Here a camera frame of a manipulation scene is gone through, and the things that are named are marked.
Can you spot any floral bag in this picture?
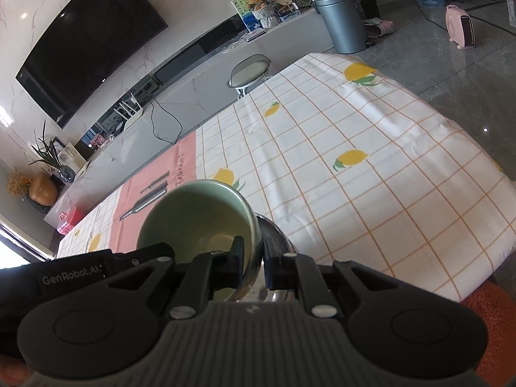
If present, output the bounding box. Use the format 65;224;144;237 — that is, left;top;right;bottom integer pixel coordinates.
363;17;394;40

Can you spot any green plant in patterned vase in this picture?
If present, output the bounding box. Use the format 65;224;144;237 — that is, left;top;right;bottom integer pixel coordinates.
29;121;77;183

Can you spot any white router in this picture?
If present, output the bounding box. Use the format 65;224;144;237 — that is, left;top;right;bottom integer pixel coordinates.
115;93;144;130

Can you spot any white picture frame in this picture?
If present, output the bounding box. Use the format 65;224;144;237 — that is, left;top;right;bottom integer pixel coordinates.
56;142;88;174

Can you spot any black wall television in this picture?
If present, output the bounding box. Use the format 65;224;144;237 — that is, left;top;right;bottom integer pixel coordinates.
15;0;169;129

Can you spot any lemon checked tablecloth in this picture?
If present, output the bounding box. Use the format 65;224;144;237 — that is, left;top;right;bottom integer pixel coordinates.
56;52;506;303

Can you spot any pink space heater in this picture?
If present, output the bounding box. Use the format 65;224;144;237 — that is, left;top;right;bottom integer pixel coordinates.
445;5;477;50

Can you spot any black cable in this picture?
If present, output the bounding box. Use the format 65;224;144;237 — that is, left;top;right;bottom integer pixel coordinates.
150;101;180;146

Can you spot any grey trash can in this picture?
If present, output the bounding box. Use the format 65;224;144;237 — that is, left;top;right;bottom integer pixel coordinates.
314;0;369;54

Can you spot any golden round vase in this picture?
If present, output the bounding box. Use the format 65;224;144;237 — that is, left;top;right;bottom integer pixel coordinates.
28;173;58;207

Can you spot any round grey stool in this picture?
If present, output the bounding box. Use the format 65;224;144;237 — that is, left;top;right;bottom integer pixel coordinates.
227;54;272;99

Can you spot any white television cabinet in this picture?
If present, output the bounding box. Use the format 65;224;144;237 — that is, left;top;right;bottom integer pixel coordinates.
44;8;337;259

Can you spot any orange steel-lined bowl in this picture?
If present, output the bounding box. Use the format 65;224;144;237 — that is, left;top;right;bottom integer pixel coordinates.
242;214;301;305

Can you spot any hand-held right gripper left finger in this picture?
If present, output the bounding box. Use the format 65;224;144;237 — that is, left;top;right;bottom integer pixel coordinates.
107;236;245;319

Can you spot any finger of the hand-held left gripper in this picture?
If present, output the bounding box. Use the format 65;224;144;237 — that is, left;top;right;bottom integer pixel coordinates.
112;242;177;270

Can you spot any green ceramic bowl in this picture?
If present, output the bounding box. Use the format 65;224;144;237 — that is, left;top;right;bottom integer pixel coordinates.
136;181;263;303

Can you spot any dried flower bunch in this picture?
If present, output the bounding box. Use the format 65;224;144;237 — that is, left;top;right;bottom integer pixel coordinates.
6;168;31;197

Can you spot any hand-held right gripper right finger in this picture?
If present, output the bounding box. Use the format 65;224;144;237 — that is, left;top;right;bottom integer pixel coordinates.
262;239;408;318

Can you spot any orange cushion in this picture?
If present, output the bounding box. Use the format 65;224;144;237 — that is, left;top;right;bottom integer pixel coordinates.
460;280;516;387

